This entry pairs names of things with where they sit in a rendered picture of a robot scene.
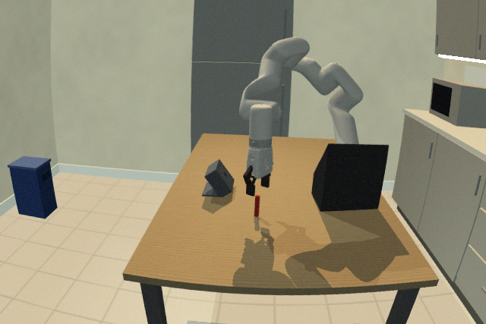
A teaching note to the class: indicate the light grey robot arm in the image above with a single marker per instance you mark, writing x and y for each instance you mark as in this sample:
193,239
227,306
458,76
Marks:
290,54

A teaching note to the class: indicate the red peg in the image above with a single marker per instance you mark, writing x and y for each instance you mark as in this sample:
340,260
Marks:
256,205

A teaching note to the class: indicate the dark grey sloped panel with hole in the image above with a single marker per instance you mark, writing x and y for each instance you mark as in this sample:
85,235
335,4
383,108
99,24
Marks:
220,182

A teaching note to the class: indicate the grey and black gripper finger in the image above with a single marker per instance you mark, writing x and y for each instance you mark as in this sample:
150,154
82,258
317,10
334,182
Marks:
265,181
250,187

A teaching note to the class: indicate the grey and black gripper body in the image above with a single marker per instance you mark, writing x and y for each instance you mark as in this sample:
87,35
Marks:
261,160

